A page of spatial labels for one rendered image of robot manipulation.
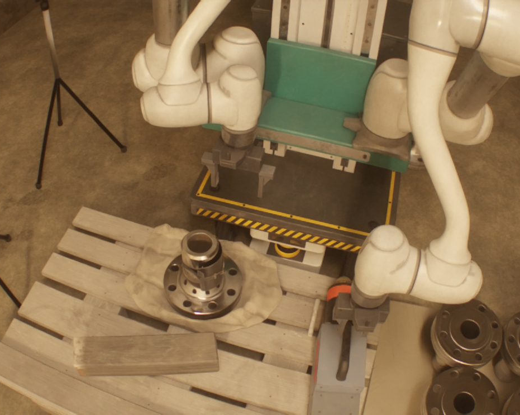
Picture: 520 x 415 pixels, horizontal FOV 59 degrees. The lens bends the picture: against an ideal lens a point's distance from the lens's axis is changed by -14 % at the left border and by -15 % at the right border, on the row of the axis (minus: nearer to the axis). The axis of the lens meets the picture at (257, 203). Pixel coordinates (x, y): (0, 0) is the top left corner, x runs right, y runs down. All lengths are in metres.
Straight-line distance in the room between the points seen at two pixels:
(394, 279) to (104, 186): 1.55
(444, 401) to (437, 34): 1.06
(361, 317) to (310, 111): 0.74
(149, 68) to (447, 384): 1.28
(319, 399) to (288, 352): 0.25
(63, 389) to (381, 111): 1.27
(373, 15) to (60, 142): 1.69
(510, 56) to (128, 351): 1.28
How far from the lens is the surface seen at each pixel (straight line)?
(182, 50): 1.22
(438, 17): 0.93
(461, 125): 1.43
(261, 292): 1.72
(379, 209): 1.82
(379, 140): 1.55
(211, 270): 1.58
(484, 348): 1.71
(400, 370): 1.84
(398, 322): 1.94
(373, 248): 1.04
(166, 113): 1.23
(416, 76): 0.96
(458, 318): 1.72
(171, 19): 1.39
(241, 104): 1.23
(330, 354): 1.48
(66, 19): 3.89
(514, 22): 0.95
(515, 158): 2.89
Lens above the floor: 1.62
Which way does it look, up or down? 47 degrees down
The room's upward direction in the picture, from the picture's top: 4 degrees clockwise
